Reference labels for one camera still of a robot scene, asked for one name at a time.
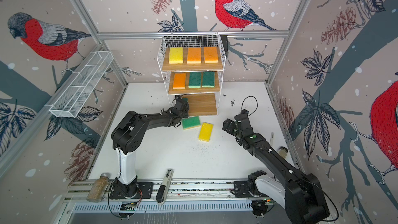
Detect light green sponge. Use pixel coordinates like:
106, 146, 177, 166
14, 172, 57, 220
181, 116, 201, 130

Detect yellow sponge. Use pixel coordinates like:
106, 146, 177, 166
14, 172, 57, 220
198, 122, 214, 142
169, 47, 183, 64

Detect orange sponge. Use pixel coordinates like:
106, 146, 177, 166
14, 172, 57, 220
203, 47, 219, 64
187, 47, 202, 64
173, 73, 186, 90

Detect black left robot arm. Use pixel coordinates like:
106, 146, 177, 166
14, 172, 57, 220
109, 95, 189, 200

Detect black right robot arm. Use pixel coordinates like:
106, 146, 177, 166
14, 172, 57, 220
222, 110, 330, 224

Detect white marker pen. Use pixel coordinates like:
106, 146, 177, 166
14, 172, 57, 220
269, 132, 275, 146

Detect small clear plastic container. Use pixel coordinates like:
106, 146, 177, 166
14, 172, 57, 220
277, 146, 289, 159

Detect black white handheld scraper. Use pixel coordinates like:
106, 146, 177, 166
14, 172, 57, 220
155, 169, 174, 205

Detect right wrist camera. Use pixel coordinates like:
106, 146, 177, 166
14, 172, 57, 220
240, 110, 249, 115

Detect white wire wooden shelf unit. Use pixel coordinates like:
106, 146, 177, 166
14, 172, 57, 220
157, 35, 227, 117

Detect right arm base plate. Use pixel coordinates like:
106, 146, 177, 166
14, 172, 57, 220
230, 180, 259, 198

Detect black wall mount bracket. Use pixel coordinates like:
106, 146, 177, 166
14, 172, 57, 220
220, 35, 229, 55

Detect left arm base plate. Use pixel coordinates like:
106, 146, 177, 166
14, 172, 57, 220
109, 182, 154, 200

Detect white wire wall basket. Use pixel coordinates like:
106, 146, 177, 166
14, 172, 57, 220
49, 51, 114, 118

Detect aluminium frame crossbar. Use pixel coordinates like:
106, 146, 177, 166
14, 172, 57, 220
97, 30, 290, 40

